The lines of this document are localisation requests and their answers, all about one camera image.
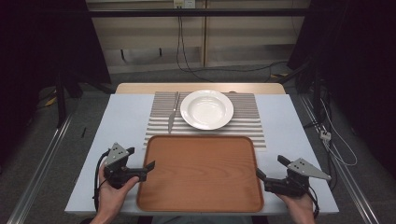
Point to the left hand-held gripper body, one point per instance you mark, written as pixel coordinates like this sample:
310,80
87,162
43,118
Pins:
115,174

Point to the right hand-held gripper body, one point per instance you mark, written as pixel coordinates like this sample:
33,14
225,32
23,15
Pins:
292,185

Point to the silver table knife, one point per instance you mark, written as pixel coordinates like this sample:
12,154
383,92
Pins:
172,119

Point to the brown wooden tray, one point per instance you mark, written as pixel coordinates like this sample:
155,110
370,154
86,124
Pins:
200,177

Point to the white deep plate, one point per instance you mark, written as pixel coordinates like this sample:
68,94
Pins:
206,109

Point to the person's right hand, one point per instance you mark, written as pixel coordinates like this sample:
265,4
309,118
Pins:
299,208

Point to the person's left hand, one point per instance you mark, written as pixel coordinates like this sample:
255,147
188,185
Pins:
111,199

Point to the striped placemat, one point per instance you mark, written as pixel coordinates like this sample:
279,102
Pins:
247,107

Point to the black metal stand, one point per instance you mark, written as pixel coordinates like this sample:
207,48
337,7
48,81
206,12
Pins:
61,102

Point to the yellow floor tape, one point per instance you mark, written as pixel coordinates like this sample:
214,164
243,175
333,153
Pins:
51,101
279,75

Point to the dark curtain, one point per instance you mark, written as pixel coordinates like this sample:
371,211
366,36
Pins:
46,40
358,62

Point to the black horizontal bar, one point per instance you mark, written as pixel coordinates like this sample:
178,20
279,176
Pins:
199,12

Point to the metal floor rail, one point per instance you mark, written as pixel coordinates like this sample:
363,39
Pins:
345,174
40,168

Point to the white wall socket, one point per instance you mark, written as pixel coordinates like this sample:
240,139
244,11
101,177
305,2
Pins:
184,3

